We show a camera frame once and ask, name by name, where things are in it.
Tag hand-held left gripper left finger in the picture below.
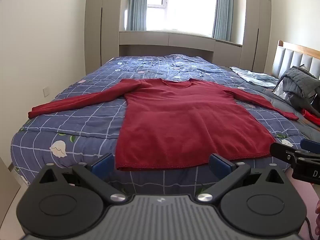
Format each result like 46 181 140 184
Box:
34 153 127 203

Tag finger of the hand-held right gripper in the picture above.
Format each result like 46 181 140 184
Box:
300 138 320 153
269 142 298 165

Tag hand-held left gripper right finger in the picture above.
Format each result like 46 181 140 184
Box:
196 153 288 203

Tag red long-sleeved sweater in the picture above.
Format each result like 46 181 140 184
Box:
27 78 300 172

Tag person's right hand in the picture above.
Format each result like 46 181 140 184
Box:
315 199 320 233

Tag grey quilted bedspread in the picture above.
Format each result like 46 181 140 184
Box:
220 66 320 152

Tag person's pink clothing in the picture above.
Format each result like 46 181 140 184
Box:
282 167 320 240

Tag small red cloth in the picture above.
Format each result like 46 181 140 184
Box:
301 108 320 125

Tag blue checked quilt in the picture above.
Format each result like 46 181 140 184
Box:
10 54 304 195

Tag light blue folded cloth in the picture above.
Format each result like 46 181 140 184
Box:
272 81 291 98

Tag grey jacket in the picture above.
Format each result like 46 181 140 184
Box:
277 66 320 126

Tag wooden padded headboard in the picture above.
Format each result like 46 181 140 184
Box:
271 40 320 80

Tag beige wardrobe with round hole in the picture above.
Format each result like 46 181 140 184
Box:
239 0 273 76

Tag beige window bench cabinet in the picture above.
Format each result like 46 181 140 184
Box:
119 30 243 67

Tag blue-grey curtain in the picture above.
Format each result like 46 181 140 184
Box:
125 0 150 32
212 0 235 42

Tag white-framed window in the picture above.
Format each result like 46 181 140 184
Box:
146 0 218 37

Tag black cable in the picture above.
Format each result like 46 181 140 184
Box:
305 219 314 240

